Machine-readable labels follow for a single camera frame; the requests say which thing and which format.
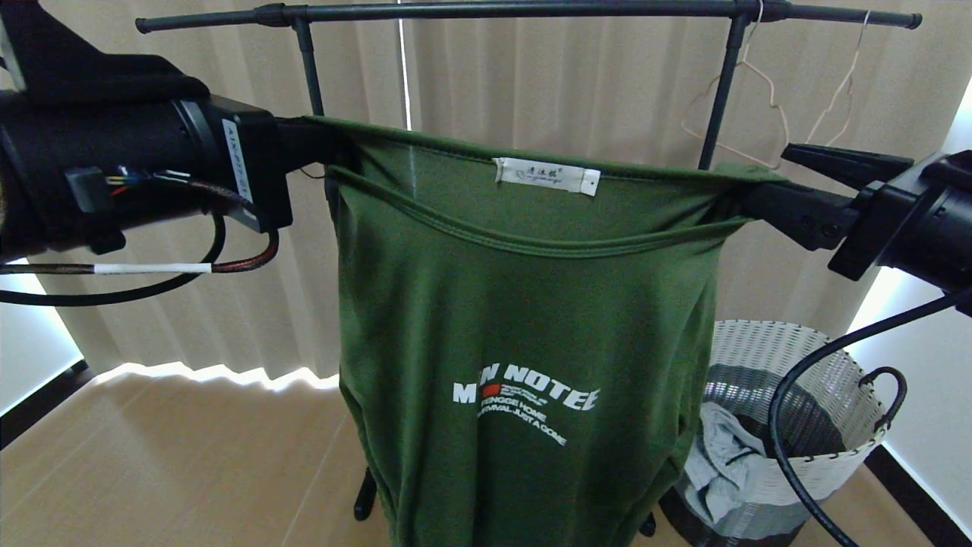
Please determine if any beige curtain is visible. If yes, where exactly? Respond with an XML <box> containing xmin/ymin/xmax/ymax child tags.
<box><xmin>0</xmin><ymin>0</ymin><xmax>972</xmax><ymax>388</ymax></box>

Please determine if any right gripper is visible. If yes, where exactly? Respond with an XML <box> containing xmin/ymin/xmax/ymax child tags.
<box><xmin>731</xmin><ymin>142</ymin><xmax>972</xmax><ymax>297</ymax></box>

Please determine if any green printed t-shirt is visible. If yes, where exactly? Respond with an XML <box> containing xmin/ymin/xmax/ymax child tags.
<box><xmin>304</xmin><ymin>114</ymin><xmax>787</xmax><ymax>547</ymax></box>

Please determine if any white laundry basket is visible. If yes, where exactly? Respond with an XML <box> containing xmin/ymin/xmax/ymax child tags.
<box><xmin>657</xmin><ymin>319</ymin><xmax>909</xmax><ymax>547</ymax></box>

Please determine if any pale grey garment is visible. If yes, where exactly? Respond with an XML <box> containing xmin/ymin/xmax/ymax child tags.
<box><xmin>676</xmin><ymin>401</ymin><xmax>775</xmax><ymax>525</ymax></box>

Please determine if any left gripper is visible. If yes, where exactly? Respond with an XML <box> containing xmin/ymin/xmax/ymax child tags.
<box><xmin>0</xmin><ymin>91</ymin><xmax>295</xmax><ymax>259</ymax></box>

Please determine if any pink clothes hanger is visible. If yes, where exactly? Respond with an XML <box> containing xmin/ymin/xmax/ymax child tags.
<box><xmin>681</xmin><ymin>0</ymin><xmax>792</xmax><ymax>169</ymax></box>
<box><xmin>805</xmin><ymin>9</ymin><xmax>874</xmax><ymax>147</ymax></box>

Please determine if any black clothes rack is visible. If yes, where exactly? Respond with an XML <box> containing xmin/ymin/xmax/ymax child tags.
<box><xmin>135</xmin><ymin>0</ymin><xmax>923</xmax><ymax>536</ymax></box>

